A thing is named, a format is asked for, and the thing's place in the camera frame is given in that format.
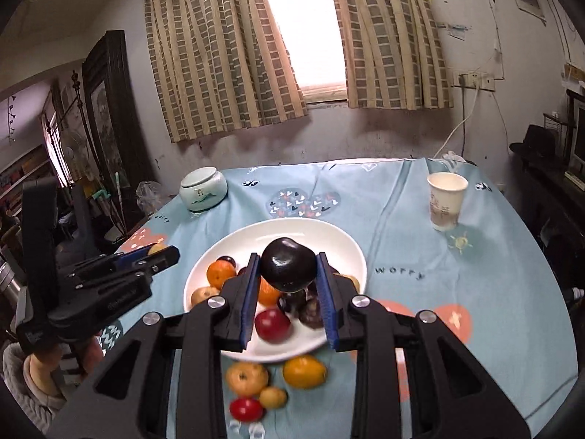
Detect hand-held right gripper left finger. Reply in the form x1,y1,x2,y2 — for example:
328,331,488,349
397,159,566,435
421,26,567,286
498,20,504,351
48,252,262,439

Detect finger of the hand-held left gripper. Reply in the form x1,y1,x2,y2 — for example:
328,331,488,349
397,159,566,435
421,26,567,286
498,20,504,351
68,245,180,291
68,244,156,279

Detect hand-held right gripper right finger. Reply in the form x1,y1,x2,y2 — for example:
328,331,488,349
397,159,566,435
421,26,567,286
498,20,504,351
316,251,533,439

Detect dark red apple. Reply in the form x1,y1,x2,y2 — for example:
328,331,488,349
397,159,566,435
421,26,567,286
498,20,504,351
298,296,326,330
254,308,292,344

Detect orange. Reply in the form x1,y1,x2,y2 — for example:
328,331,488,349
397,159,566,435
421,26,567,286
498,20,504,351
257,279,283,308
207,260,237,290

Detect large dark purple plum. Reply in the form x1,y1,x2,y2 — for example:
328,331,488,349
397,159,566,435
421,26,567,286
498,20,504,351
260,237,317,292

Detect white plate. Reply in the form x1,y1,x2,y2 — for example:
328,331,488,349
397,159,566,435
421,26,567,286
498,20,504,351
183,218,369,365

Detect person's left forearm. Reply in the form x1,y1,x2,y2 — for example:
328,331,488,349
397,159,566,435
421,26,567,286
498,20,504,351
2,341,80,424

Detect person's left hand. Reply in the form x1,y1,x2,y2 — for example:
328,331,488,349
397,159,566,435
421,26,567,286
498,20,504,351
73,327,105,378

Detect steel thermos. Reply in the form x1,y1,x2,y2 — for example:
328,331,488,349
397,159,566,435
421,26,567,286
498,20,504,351
0,260,26,312

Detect clear plastic bag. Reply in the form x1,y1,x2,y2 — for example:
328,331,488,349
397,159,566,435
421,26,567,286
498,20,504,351
136,180,172,215

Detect yellow orange lemon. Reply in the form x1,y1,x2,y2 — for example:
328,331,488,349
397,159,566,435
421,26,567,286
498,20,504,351
282,355,328,390

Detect yellow apple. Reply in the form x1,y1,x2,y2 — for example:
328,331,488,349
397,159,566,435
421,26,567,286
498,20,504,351
225,361,269,398

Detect pale green ceramic jar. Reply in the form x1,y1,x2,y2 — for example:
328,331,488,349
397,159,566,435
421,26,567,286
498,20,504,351
179,167,229,212

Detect electric fan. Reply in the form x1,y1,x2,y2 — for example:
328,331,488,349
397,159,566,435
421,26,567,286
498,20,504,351
61,125,94,184

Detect dark framed picture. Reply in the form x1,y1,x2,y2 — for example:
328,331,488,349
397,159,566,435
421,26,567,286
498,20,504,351
81,30,156,197

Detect white paper cup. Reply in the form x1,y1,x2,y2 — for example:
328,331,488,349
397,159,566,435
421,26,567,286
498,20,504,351
427,172,469,232

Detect checked beige curtain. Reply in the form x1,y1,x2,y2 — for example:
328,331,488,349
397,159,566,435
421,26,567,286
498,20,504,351
144,0,309,144
325,0,454,110

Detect black hat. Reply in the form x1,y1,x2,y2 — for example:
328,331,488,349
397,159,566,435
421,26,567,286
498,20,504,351
509,124,567,165

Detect white power strip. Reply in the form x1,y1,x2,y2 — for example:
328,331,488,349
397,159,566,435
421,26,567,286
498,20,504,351
452,70,497,92

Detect window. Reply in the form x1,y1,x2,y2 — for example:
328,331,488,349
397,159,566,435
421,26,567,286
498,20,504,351
256,0,349,104

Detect computer monitor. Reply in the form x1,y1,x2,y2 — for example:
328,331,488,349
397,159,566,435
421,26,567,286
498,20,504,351
567,91,585,179

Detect white cable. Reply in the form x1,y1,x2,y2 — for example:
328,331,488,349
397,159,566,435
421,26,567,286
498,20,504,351
433,87,480,160

